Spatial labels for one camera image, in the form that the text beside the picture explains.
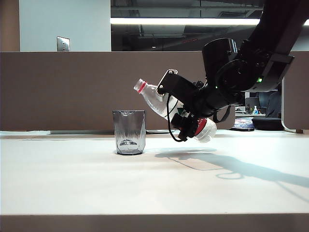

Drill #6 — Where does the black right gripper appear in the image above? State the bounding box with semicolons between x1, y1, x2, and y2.
155;69;209;115

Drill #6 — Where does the clear red-label water bottle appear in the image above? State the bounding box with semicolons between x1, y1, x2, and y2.
133;78;217;144

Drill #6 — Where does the grey faceted glass mug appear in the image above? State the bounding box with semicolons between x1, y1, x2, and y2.
112;110;146;156

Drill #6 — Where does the white ceiling light strip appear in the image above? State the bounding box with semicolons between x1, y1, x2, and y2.
110;17;309;26

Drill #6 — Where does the colourful patterned mat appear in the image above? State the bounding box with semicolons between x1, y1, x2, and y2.
230;117;255;132

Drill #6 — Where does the black computer monitor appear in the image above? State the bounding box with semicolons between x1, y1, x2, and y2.
257;91;269;110

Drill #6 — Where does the long brown desk partition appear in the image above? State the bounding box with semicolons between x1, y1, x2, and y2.
0;51;236;132

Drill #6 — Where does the black round cushion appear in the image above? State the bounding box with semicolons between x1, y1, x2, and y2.
251;116;283;131

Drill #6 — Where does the black office chair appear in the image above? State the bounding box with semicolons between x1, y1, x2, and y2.
265;90;282;118

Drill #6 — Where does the brown round-cornered desk partition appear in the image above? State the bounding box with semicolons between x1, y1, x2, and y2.
281;51;309;134

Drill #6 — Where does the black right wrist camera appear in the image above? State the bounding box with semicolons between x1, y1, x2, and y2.
171;113;197;143

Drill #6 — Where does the black camera cable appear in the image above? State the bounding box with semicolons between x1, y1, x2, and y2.
166;94;186;143

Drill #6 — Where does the silver wall switch plate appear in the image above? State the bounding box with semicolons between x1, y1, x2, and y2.
56;36;70;52

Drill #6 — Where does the desk cable tray lid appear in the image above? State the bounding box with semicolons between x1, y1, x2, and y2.
21;137;116;142

